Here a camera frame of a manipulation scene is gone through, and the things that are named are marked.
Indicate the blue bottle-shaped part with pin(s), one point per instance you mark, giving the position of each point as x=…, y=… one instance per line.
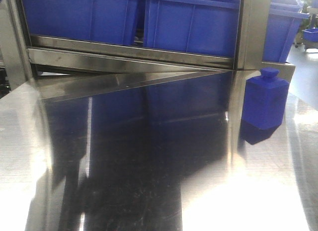
x=265, y=99

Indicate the large blue bin right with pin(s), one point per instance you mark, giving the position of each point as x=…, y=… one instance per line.
x=210, y=27

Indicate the large blue bin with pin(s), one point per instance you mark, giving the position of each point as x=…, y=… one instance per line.
x=108, y=21
x=210, y=27

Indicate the large blue bin left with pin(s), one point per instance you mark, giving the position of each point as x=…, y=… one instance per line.
x=108, y=21

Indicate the tilted blue bin on top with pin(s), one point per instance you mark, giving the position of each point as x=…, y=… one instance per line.
x=292, y=5

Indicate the distant blue bin lower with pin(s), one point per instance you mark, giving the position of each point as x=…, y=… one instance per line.
x=311, y=34

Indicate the stainless steel shelf frame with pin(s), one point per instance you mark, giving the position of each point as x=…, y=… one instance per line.
x=58, y=67

